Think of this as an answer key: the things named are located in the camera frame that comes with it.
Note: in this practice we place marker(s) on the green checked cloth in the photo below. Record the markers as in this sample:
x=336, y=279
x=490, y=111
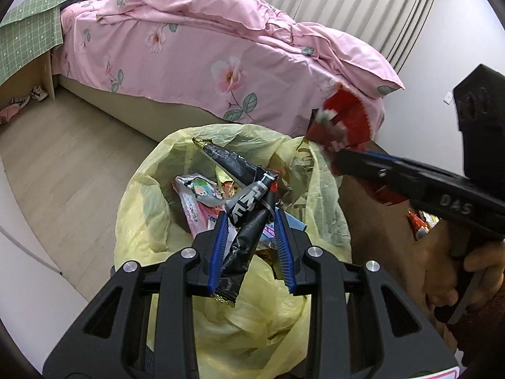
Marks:
x=27, y=35

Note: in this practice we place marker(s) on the white wall switch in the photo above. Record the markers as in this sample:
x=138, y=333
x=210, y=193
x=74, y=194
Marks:
x=448, y=98

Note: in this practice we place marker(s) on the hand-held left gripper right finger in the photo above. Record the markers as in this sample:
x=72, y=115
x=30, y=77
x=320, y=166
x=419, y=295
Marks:
x=286, y=256

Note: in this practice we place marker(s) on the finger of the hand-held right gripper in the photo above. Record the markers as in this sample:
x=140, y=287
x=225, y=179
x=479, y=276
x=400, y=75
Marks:
x=367, y=169

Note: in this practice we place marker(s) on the yellow snack wrapper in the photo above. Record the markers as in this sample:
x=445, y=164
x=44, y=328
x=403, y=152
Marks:
x=227, y=187

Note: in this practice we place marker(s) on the pink floral duvet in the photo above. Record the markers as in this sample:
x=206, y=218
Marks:
x=236, y=12

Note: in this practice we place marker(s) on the yellow plastic bag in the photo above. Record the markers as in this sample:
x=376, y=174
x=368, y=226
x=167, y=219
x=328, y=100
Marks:
x=256, y=323

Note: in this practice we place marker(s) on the white pleated curtain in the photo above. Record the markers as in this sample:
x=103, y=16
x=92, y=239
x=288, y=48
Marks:
x=355, y=0

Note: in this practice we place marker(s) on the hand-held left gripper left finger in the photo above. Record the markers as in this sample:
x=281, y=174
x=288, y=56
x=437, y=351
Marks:
x=219, y=256

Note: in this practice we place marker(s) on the pink slipper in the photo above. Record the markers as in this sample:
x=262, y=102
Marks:
x=10, y=114

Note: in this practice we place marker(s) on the red snack packet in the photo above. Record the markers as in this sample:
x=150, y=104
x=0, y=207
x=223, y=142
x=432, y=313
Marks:
x=347, y=122

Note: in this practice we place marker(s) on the black snack wrapper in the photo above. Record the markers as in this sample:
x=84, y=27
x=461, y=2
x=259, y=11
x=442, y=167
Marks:
x=244, y=241

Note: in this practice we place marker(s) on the person's right forearm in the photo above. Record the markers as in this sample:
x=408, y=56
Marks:
x=489, y=323

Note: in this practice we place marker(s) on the blue white packet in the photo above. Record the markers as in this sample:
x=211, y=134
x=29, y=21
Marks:
x=294, y=223

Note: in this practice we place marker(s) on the white cartoon snack packet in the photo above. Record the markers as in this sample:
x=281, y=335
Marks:
x=197, y=197

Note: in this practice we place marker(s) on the white sneaker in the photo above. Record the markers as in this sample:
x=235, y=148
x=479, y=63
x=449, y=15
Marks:
x=20, y=101
x=39, y=93

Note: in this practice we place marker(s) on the red gold foil wrapper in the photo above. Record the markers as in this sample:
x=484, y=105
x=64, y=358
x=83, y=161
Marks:
x=420, y=225

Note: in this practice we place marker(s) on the bed with pink floral sheet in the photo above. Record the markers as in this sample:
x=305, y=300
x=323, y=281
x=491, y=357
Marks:
x=189, y=75

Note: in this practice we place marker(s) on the person's right hand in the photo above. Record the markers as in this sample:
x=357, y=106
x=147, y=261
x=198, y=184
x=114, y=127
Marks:
x=438, y=272

